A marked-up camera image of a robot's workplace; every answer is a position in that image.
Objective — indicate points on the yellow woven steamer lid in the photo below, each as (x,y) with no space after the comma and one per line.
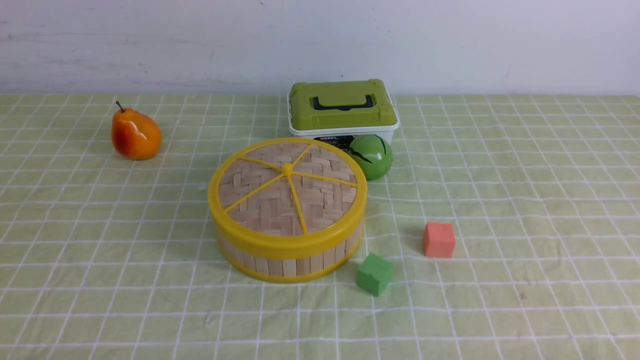
(289,198)

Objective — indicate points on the bamboo steamer base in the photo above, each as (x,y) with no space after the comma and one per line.
(291,271)

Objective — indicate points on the green round ball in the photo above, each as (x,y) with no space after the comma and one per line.
(373,154)

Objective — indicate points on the green lidded storage box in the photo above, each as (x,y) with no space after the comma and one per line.
(337,112)

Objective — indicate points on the green foam cube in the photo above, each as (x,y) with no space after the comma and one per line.
(374,274)

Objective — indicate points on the orange foam cube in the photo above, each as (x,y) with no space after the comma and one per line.
(439,240)

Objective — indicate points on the orange plastic pear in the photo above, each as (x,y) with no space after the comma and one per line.
(135,136)

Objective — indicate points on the green checkered tablecloth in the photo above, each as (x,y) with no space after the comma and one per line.
(104,258)

